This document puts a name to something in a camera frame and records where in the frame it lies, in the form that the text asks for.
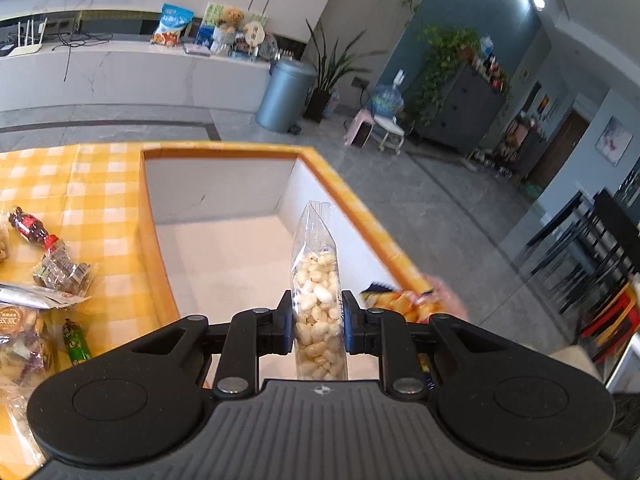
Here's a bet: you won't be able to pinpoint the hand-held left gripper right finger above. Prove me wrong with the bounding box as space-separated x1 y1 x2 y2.
342 290 506 401

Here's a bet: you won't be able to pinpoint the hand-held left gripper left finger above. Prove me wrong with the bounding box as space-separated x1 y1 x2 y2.
130 290 295 401

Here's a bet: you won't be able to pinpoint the clear puffed corn snack bag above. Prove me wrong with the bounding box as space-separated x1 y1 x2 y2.
291 201 349 381

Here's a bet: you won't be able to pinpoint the white box with yellow rim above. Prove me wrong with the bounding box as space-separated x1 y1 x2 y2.
139 142 441 396

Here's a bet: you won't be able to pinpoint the clear mixed snack bag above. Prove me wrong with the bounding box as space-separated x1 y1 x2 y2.
0 304 56 396

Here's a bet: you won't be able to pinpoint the orange snack bag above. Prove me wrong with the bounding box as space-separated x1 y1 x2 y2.
361 282 441 326

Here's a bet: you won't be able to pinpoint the pink blurry object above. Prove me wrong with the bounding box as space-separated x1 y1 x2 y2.
425 275 471 321

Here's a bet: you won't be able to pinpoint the pink stool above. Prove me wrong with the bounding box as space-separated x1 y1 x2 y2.
344 110 376 148

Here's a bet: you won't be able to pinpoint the white round stool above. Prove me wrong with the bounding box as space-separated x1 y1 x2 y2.
374 115 405 155

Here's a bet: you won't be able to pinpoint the green snack packet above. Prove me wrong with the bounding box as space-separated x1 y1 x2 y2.
62 319 93 367

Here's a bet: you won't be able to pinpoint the grey trash bin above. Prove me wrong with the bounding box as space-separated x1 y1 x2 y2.
255 57 317 133

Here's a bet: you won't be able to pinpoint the dark snack packet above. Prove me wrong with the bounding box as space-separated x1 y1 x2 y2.
32 250 98 297

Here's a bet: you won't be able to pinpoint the blue water jug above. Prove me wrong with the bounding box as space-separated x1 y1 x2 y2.
372 69 406 117

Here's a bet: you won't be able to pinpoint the grey cabinet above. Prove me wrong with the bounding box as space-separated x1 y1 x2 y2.
415 62 511 156

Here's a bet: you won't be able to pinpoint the yellow checkered tablecloth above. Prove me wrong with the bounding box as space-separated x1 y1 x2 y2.
0 142 211 480

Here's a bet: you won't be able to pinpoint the silver snack packet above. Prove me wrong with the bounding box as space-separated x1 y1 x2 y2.
0 282 93 311

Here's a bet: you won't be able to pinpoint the long-leaf potted plant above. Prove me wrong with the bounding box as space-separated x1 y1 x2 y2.
302 20 388 123

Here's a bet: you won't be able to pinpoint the black dining chair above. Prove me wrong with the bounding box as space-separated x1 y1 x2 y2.
515 187 640 321

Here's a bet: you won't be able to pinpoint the red stool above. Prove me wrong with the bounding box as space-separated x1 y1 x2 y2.
580 292 640 341

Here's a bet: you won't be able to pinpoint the small cola bottle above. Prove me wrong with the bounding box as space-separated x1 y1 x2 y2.
8 206 68 256

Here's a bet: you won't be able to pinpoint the brown door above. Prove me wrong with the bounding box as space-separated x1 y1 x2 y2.
527 110 591 191

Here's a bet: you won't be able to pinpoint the white marble television console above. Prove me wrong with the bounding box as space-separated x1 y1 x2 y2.
0 10 306 113

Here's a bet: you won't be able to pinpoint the trailing green plant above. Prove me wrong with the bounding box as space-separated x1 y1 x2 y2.
412 25 481 126

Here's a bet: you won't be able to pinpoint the white basket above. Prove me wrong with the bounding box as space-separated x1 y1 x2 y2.
212 25 238 56

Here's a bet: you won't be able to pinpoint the row of bottles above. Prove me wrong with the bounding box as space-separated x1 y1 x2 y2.
472 37 511 91

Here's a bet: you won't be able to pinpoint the brown teddy bear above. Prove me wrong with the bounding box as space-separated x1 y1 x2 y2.
216 6 246 31

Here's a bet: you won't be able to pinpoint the green picture box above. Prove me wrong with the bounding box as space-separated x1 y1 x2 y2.
200 1 268 36

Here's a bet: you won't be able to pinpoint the blue snack bag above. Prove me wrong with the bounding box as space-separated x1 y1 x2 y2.
151 4 195 48

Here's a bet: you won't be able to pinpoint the white router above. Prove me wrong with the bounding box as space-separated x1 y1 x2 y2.
9 19 48 57

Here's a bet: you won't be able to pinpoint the framed wall picture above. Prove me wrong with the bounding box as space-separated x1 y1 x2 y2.
595 116 633 167

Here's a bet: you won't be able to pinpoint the black cables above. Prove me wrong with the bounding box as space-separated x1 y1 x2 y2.
50 27 113 81

